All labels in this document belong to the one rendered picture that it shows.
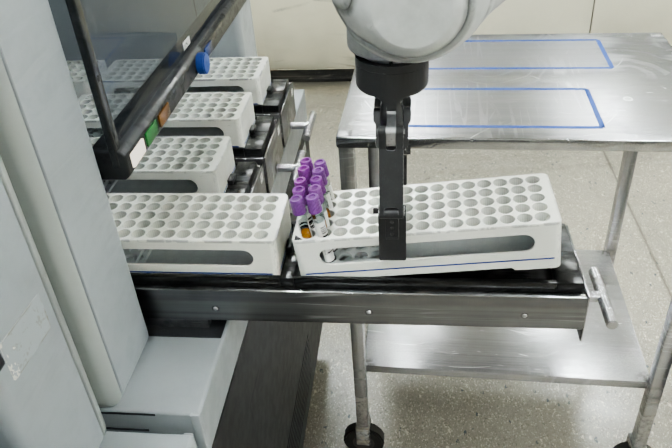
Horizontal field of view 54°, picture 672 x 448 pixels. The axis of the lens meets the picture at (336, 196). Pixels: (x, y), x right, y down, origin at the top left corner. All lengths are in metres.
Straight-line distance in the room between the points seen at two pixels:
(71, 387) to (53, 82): 0.28
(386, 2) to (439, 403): 1.37
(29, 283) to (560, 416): 1.35
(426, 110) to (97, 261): 0.62
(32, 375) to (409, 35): 0.42
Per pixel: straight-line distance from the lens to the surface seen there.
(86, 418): 0.73
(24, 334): 0.62
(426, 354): 1.43
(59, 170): 0.66
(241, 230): 0.79
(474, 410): 1.70
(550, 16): 3.16
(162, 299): 0.84
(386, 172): 0.67
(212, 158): 0.95
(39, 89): 0.63
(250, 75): 1.20
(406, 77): 0.66
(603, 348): 1.50
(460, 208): 0.77
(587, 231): 2.29
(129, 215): 0.86
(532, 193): 0.79
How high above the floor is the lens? 1.32
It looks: 34 degrees down
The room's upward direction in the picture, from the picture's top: 4 degrees counter-clockwise
